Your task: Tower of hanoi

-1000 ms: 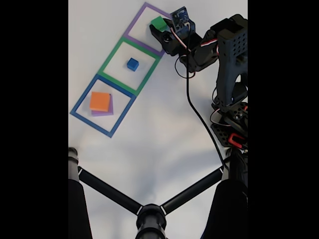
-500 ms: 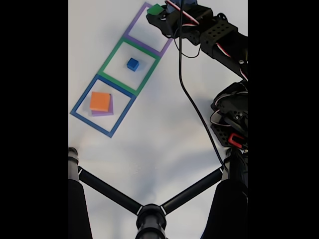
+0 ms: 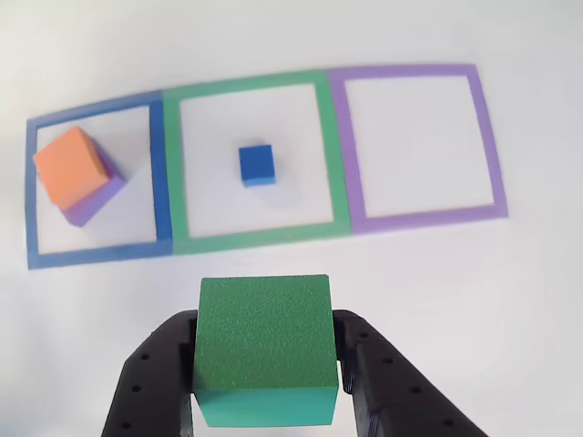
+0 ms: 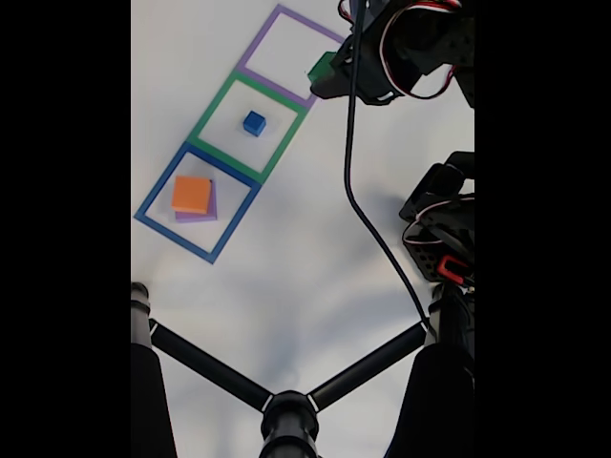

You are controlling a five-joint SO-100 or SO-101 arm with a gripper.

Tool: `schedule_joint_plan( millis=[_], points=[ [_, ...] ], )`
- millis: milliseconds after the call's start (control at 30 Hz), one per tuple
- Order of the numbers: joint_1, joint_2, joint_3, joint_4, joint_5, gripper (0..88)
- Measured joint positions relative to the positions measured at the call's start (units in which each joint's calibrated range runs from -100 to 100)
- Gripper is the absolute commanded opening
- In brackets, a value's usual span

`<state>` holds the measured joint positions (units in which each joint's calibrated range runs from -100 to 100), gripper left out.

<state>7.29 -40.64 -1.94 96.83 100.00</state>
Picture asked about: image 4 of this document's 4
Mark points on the green cube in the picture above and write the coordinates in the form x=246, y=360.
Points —
x=322, y=67

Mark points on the small blue cube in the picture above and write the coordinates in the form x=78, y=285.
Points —
x=254, y=123

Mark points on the orange square block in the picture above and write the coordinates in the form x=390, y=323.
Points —
x=191, y=193

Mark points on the purple square block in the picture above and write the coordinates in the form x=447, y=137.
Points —
x=205, y=217

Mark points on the red clamp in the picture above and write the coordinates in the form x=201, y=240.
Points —
x=451, y=267

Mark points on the black tripod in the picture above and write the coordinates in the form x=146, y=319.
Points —
x=288, y=424

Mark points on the purple square frame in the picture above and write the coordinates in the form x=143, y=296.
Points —
x=274, y=86

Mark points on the green square frame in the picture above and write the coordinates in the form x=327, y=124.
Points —
x=238, y=160

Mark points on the blue square frame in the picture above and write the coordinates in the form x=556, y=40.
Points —
x=176, y=236

